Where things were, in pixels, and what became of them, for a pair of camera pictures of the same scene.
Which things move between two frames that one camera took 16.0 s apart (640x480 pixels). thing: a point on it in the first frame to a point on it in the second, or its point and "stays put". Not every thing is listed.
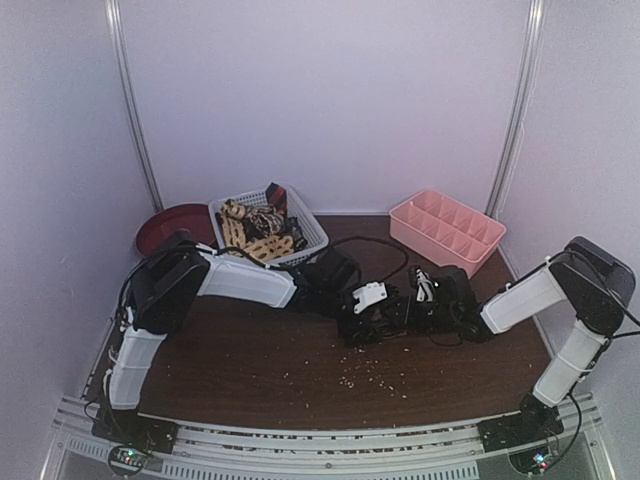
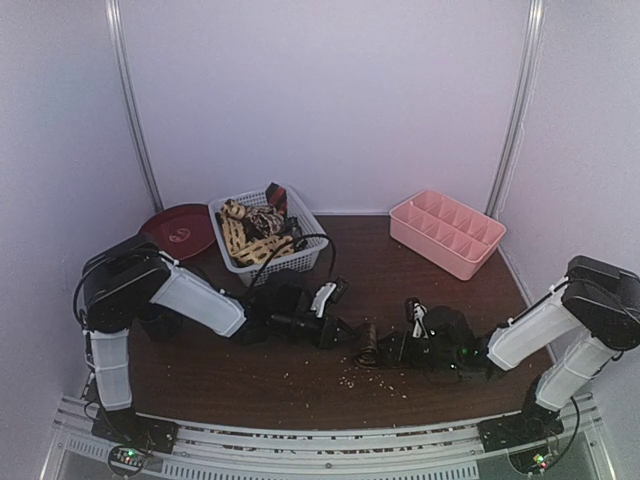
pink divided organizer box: x=445 y=231 stays put
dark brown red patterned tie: x=387 y=325 to x=367 y=356
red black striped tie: x=277 y=195 stays put
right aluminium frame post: x=524 y=88 stays put
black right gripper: x=416 y=310 to x=404 y=350
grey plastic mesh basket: x=297 y=207 stays put
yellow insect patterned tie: x=266 y=249 stays put
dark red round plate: x=161 y=226 stays put
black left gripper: x=362 y=337 to x=327 y=339
